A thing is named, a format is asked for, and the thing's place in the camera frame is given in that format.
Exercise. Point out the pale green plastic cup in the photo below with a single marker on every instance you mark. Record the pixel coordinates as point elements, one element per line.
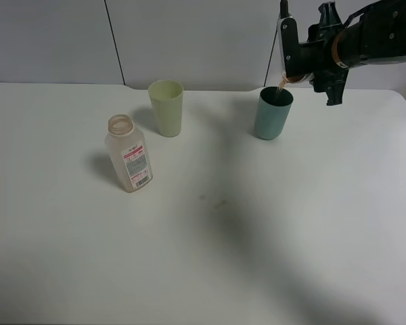
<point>166,97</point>

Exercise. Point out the blue sleeved paper cup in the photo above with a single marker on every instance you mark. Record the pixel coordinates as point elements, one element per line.
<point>295,80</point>

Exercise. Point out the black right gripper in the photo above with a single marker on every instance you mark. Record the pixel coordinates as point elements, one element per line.
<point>316,55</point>

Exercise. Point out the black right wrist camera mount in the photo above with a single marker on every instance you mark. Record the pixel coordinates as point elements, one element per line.
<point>288,42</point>

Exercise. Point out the teal plastic cup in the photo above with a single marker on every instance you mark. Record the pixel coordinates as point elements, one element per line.
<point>273,108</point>

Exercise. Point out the clear plastic drink bottle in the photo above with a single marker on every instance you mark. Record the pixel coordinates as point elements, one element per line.
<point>128,152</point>

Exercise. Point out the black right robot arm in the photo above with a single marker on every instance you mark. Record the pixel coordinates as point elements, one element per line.
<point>373,35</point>

